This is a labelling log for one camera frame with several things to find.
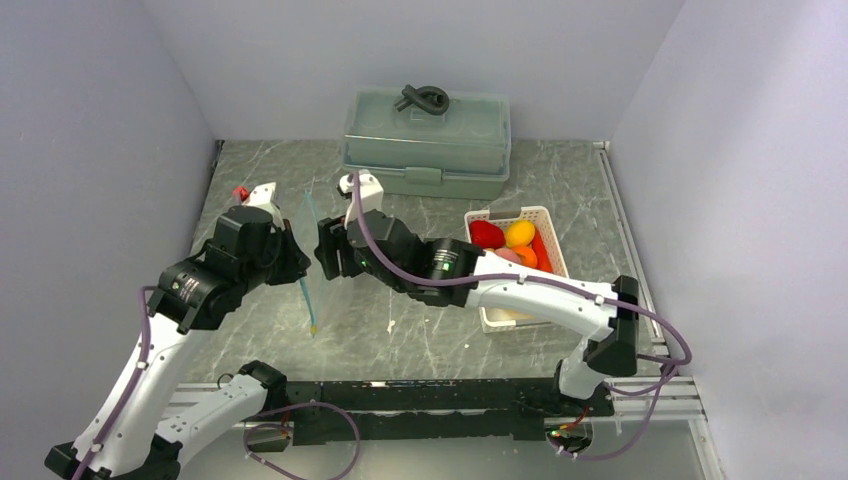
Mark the pink peach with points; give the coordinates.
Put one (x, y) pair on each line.
(508, 254)

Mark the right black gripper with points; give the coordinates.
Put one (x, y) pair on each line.
(331, 235)

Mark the red orange carrot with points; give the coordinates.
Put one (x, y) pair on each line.
(543, 262)

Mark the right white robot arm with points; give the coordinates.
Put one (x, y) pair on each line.
(446, 272)

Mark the clear zip top bag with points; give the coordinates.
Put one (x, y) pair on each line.
(314, 286)

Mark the orange tangerine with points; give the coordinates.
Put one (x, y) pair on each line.
(526, 255)

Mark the red bell pepper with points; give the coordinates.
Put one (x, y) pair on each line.
(486, 235)

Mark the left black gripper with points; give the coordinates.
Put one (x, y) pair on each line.
(297, 259)

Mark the white perforated plastic basket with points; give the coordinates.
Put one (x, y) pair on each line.
(494, 320)

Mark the yellow lemon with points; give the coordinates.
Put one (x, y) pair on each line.
(519, 234)

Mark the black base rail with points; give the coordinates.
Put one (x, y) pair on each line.
(519, 408)

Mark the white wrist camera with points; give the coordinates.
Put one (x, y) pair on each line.
(262, 196)
(364, 192)

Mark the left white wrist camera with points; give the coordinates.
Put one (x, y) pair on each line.
(262, 196)

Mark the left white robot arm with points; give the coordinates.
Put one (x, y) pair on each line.
(129, 438)

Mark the green plastic storage box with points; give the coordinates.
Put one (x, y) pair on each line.
(463, 152)

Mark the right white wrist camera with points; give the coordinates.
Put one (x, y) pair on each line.
(364, 192)

